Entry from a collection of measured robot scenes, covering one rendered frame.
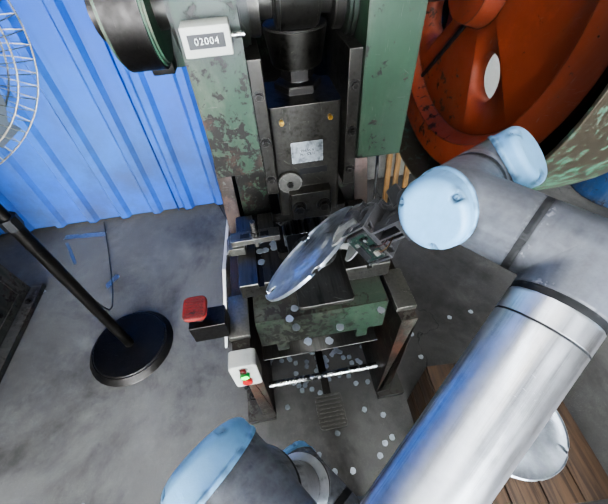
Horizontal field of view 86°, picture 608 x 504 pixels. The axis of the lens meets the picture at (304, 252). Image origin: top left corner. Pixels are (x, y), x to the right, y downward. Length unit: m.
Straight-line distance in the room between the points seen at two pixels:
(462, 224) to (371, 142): 0.44
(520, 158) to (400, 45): 0.33
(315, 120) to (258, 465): 0.60
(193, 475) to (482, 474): 0.26
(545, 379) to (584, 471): 1.02
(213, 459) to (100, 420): 1.40
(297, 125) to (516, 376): 0.58
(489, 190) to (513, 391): 0.17
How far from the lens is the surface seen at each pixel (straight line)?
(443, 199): 0.32
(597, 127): 0.57
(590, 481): 1.33
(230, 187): 1.19
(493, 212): 0.34
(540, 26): 0.73
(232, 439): 0.41
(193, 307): 0.89
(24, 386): 2.06
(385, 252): 0.53
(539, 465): 1.26
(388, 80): 0.69
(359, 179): 1.24
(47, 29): 2.06
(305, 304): 0.81
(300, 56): 0.71
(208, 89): 0.64
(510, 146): 0.43
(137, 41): 0.67
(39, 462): 1.85
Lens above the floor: 1.46
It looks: 49 degrees down
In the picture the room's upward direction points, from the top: 4 degrees counter-clockwise
